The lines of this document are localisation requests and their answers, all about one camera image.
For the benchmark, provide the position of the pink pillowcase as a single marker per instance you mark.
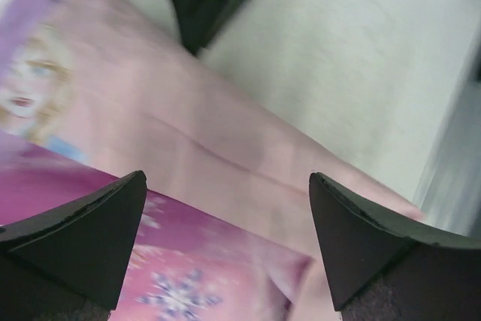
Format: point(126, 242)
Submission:
point(91, 91)

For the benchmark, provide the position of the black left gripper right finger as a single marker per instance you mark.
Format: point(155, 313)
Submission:
point(381, 265)

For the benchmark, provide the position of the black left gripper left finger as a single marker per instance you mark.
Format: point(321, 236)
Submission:
point(69, 263)

